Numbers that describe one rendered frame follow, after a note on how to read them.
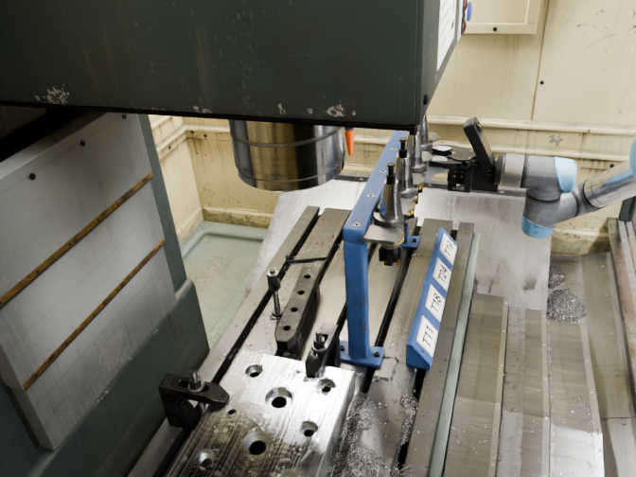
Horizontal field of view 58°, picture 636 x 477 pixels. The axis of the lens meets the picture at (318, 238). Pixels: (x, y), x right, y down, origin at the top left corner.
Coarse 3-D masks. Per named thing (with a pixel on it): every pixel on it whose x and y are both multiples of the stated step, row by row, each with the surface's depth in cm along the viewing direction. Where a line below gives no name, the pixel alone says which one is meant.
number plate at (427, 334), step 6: (420, 324) 121; (426, 324) 123; (420, 330) 120; (426, 330) 122; (432, 330) 123; (420, 336) 119; (426, 336) 121; (432, 336) 122; (420, 342) 118; (426, 342) 120; (432, 342) 121; (426, 348) 118; (432, 348) 120; (432, 354) 119
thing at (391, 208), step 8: (384, 184) 104; (392, 184) 103; (384, 192) 104; (392, 192) 104; (384, 200) 105; (392, 200) 104; (400, 200) 106; (384, 208) 105; (392, 208) 105; (400, 208) 106; (384, 216) 106; (392, 216) 106; (400, 216) 106
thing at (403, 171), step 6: (408, 156) 112; (396, 162) 113; (402, 162) 112; (408, 162) 112; (396, 168) 113; (402, 168) 112; (408, 168) 113; (396, 174) 114; (402, 174) 113; (408, 174) 113; (402, 180) 113; (408, 180) 114; (402, 186) 114; (408, 186) 114
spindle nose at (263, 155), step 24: (240, 120) 74; (240, 144) 76; (264, 144) 74; (288, 144) 74; (312, 144) 75; (336, 144) 78; (240, 168) 79; (264, 168) 76; (288, 168) 76; (312, 168) 76; (336, 168) 80
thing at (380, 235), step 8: (368, 232) 105; (376, 232) 104; (384, 232) 104; (392, 232) 104; (400, 232) 104; (368, 240) 103; (376, 240) 102; (384, 240) 102; (392, 240) 102; (400, 240) 102
